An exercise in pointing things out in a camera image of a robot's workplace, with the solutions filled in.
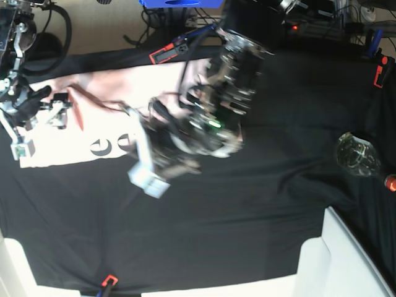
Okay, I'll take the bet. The blue plastic mount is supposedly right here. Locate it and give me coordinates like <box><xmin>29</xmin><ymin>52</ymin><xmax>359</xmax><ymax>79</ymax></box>
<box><xmin>139</xmin><ymin>0</ymin><xmax>223</xmax><ymax>9</ymax></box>

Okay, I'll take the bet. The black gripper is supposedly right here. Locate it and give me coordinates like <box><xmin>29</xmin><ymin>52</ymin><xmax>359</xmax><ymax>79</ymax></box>
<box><xmin>12</xmin><ymin>86</ymin><xmax>73</xmax><ymax>129</ymax></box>
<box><xmin>145</xmin><ymin>98</ymin><xmax>201</xmax><ymax>179</ymax></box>

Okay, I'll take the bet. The red and black clamp tool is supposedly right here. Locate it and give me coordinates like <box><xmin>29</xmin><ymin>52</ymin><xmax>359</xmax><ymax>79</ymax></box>
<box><xmin>364</xmin><ymin>29</ymin><xmax>395</xmax><ymax>88</ymax></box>

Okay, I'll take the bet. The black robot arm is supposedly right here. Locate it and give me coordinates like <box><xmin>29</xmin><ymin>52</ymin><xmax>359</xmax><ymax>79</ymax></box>
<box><xmin>1</xmin><ymin>1</ymin><xmax>72</xmax><ymax>127</ymax></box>

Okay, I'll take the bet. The red clamp at table front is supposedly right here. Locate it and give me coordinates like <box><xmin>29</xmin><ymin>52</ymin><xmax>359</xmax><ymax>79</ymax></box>
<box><xmin>96</xmin><ymin>274</ymin><xmax>119</xmax><ymax>297</ymax></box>

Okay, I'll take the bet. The red and blue clamp tool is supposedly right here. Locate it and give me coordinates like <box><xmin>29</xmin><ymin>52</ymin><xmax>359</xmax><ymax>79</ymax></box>
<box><xmin>149</xmin><ymin>24</ymin><xmax>225</xmax><ymax>65</ymax></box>

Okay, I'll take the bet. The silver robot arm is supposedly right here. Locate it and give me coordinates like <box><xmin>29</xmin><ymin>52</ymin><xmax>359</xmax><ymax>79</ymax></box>
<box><xmin>137</xmin><ymin>1</ymin><xmax>296</xmax><ymax>180</ymax></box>

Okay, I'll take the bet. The pink T-shirt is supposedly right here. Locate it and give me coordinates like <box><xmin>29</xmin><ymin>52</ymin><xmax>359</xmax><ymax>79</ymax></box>
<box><xmin>17</xmin><ymin>57</ymin><xmax>245</xmax><ymax>168</ymax></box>

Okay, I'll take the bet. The clear glass bottle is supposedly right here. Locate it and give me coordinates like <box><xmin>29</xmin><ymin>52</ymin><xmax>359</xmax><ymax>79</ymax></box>
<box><xmin>334</xmin><ymin>132</ymin><xmax>395</xmax><ymax>192</ymax></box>

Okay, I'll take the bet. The black round stool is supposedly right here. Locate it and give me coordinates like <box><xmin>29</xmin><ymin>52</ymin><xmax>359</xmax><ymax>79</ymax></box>
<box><xmin>28</xmin><ymin>33</ymin><xmax>63</xmax><ymax>61</ymax></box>

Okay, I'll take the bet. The black table cloth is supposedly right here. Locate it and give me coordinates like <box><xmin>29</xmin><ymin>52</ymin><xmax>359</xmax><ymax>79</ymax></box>
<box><xmin>1</xmin><ymin>48</ymin><xmax>395</xmax><ymax>295</ymax></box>

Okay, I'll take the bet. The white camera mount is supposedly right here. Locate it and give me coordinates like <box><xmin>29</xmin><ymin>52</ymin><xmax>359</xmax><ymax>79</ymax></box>
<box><xmin>124</xmin><ymin>106</ymin><xmax>170</xmax><ymax>199</ymax></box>
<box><xmin>0</xmin><ymin>101</ymin><xmax>74</xmax><ymax>161</ymax></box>

